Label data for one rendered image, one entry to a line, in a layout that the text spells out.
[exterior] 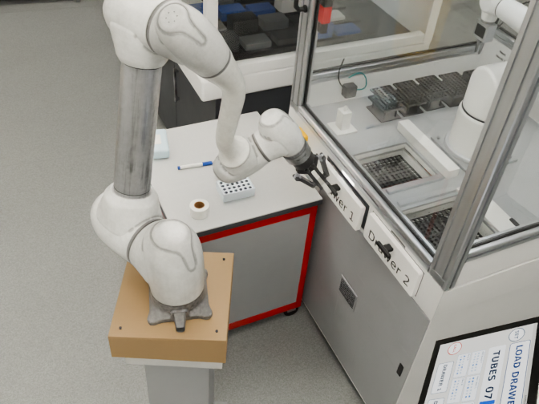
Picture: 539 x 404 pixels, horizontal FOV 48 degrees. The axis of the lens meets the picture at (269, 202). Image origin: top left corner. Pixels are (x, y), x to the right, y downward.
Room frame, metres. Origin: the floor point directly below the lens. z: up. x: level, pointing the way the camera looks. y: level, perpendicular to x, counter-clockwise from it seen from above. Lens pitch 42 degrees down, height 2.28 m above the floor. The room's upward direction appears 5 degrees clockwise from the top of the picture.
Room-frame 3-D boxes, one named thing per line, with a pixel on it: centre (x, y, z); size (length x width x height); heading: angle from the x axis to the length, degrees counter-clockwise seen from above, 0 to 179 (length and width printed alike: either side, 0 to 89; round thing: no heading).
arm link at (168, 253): (1.10, 0.25, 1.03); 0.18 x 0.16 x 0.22; 52
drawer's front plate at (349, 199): (1.62, -0.25, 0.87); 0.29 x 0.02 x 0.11; 28
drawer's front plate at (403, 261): (1.35, -0.41, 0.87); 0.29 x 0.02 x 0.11; 28
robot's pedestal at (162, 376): (1.10, 0.24, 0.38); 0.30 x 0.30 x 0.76; 3
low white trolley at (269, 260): (1.85, 0.20, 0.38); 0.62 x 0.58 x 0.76; 28
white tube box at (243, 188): (1.70, 0.13, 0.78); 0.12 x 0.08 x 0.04; 116
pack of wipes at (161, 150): (1.92, 0.48, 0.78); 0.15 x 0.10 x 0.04; 16
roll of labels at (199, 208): (1.57, 0.25, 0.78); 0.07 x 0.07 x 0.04
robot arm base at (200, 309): (1.08, 0.23, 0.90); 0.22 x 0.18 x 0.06; 13
